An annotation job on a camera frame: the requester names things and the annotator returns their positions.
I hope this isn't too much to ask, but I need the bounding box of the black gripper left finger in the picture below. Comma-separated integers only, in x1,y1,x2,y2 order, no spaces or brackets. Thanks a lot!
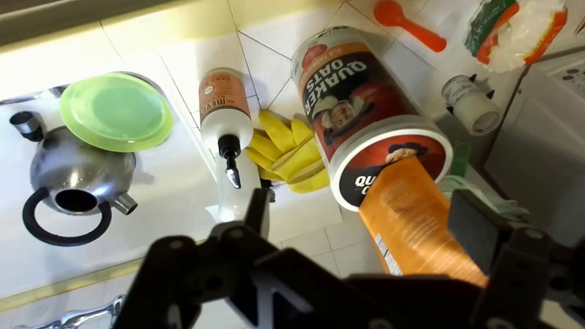
112,187,368,329

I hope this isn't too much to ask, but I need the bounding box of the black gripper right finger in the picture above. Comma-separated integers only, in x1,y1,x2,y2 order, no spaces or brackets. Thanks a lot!
448,187,585,329

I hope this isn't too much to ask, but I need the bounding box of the orange label pump bottle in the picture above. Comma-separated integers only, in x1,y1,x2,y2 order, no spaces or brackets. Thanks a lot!
197,66,256,191

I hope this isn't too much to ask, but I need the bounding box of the small white pill bottle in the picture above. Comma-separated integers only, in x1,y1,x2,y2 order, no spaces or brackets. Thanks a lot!
441,72,505,138

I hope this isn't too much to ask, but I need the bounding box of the white ceramic sink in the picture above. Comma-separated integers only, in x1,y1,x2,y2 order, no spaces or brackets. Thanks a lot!
0,57,227,300

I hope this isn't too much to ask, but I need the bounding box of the metal cutlery piece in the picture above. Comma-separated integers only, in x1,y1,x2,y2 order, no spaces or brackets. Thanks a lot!
42,295,126,329

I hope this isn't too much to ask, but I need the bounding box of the white microwave oven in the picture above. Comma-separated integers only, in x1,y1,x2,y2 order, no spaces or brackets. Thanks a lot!
483,48,585,246

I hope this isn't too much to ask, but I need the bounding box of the yellow rubber glove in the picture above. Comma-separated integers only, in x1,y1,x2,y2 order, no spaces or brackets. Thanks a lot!
243,109,331,196

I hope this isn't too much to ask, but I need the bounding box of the green plastic bowl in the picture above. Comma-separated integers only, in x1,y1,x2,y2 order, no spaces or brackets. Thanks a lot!
59,72,176,154

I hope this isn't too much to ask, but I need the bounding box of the Quaker oats canister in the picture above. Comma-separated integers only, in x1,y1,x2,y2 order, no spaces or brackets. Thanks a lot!
291,24,455,215

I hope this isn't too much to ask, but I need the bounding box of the white orange green round container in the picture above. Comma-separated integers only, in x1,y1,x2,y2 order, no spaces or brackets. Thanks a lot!
463,0,570,76

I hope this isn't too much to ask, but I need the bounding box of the orange plastic spoon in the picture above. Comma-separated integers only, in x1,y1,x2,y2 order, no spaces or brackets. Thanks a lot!
371,0,448,56

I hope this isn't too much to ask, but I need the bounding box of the steel kettle black handle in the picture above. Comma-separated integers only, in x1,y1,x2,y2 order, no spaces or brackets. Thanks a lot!
7,109,141,249

